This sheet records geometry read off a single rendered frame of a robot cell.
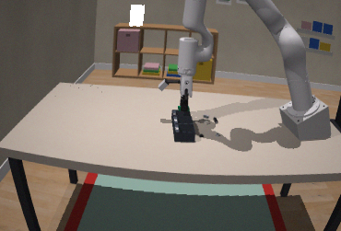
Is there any beige domino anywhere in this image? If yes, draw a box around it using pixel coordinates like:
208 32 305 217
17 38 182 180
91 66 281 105
199 119 210 124

